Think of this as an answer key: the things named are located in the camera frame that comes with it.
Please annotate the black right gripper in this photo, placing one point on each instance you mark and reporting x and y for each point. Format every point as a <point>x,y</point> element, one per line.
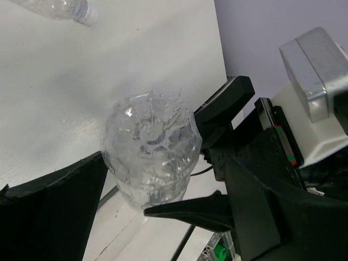
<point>262,142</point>

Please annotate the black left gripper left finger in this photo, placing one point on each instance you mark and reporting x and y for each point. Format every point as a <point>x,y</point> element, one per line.
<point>50,218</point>

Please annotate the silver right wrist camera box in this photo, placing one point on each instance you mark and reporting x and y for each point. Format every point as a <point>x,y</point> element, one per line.
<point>317,68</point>

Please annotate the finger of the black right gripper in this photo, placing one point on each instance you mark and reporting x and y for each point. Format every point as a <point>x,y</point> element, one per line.
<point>213,213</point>

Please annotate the clear ribbed bottle white cap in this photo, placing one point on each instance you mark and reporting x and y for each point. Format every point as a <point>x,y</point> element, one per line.
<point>80,11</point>

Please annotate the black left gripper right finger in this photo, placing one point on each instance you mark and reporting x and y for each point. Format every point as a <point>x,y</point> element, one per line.
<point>277,221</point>

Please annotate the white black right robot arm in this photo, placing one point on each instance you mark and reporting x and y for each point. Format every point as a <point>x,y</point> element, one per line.
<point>323,146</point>

